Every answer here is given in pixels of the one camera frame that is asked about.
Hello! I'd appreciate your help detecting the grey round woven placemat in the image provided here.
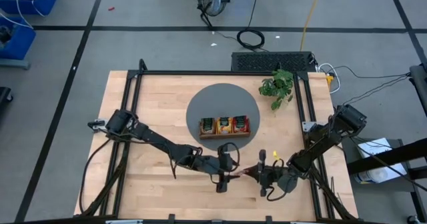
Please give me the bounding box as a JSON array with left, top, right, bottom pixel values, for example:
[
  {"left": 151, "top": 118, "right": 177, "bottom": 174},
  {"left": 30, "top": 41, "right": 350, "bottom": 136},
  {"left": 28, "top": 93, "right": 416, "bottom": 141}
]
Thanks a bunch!
[{"left": 185, "top": 83, "right": 261, "bottom": 151}]

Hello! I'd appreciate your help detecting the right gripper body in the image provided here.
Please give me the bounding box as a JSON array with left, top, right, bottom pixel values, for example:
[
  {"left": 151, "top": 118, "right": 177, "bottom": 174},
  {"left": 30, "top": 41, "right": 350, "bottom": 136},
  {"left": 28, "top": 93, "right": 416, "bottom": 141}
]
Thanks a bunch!
[{"left": 256, "top": 149, "right": 280, "bottom": 197}]

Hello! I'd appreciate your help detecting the black perforated computer case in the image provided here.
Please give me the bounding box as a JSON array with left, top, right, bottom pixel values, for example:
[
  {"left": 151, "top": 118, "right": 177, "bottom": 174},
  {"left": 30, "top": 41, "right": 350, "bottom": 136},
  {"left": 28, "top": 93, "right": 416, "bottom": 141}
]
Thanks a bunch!
[{"left": 231, "top": 51, "right": 317, "bottom": 73}]

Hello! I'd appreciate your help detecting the black cart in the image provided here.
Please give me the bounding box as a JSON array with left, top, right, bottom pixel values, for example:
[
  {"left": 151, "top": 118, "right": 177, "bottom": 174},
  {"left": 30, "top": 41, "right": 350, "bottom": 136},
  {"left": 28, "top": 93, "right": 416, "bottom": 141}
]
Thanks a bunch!
[{"left": 0, "top": 86, "right": 14, "bottom": 115}]

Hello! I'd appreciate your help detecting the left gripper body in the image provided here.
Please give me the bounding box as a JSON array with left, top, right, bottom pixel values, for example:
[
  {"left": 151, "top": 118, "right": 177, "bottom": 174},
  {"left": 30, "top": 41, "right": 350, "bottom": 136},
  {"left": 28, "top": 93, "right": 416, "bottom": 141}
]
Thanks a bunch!
[{"left": 213, "top": 145, "right": 234, "bottom": 194}]

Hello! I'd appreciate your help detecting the grey metal bar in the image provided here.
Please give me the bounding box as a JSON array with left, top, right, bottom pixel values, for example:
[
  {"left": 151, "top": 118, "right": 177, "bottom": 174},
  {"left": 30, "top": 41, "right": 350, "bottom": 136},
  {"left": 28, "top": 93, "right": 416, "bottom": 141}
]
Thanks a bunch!
[{"left": 408, "top": 63, "right": 427, "bottom": 117}]

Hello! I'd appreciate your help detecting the black metal stand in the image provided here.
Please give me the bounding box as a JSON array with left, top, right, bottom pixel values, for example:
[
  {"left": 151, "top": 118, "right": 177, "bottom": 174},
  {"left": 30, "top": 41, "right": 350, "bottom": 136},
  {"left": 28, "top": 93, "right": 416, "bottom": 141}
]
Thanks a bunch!
[{"left": 346, "top": 139, "right": 427, "bottom": 224}]

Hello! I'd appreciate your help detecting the yellow power cord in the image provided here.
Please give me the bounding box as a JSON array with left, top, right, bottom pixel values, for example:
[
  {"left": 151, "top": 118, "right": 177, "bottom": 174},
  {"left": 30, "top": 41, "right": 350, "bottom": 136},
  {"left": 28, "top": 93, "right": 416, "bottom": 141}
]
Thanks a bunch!
[{"left": 299, "top": 0, "right": 324, "bottom": 52}]

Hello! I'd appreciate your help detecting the thin black cable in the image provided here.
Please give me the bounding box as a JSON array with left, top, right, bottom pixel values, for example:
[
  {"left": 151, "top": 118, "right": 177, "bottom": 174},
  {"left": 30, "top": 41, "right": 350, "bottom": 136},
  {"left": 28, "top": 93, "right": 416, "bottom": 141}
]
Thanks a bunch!
[
  {"left": 343, "top": 75, "right": 411, "bottom": 105},
  {"left": 333, "top": 65, "right": 411, "bottom": 80}
]

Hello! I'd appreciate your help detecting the white paper bag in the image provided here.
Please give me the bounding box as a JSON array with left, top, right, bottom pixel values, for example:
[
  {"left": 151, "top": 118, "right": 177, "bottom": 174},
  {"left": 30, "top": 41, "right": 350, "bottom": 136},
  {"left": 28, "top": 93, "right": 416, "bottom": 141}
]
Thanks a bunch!
[{"left": 353, "top": 137, "right": 408, "bottom": 185}]

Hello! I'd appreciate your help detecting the white cable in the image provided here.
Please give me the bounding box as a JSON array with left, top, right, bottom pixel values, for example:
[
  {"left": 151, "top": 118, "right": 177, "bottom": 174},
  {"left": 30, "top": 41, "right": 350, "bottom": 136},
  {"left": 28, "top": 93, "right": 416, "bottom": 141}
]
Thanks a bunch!
[{"left": 317, "top": 62, "right": 342, "bottom": 95}]

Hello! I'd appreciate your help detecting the black aluminium table frame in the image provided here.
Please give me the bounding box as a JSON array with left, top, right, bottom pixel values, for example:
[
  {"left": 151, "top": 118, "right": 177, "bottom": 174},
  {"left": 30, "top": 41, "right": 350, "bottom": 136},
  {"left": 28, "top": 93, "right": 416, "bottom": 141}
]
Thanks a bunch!
[{"left": 73, "top": 59, "right": 360, "bottom": 222}]

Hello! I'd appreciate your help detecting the wooden tea organizer box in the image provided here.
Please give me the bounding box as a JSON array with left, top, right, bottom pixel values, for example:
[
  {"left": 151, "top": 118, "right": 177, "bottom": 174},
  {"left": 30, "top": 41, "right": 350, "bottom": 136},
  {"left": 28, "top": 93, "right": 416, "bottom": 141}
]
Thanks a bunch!
[{"left": 199, "top": 115, "right": 251, "bottom": 140}]

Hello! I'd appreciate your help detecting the black power cord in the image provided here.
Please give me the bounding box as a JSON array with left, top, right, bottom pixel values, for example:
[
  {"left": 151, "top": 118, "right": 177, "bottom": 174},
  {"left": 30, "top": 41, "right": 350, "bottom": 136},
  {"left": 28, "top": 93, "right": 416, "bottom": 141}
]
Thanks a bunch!
[{"left": 236, "top": 0, "right": 267, "bottom": 51}]

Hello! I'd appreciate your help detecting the beige tea sachet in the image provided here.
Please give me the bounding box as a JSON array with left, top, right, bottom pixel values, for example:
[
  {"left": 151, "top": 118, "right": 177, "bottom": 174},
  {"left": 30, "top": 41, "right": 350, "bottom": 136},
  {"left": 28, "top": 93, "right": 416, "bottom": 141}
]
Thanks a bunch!
[{"left": 199, "top": 117, "right": 217, "bottom": 135}]

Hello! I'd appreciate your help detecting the yellow mango tea sachet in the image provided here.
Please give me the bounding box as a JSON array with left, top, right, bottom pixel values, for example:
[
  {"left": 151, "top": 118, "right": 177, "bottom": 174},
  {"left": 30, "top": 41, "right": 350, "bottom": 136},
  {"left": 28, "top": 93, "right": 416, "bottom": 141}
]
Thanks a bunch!
[{"left": 216, "top": 116, "right": 234, "bottom": 135}]

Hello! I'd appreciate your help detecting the green potted plant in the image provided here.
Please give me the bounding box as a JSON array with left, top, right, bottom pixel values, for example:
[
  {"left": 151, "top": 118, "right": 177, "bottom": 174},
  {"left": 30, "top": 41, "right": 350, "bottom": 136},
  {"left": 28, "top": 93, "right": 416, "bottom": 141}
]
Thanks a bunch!
[{"left": 258, "top": 69, "right": 295, "bottom": 111}]

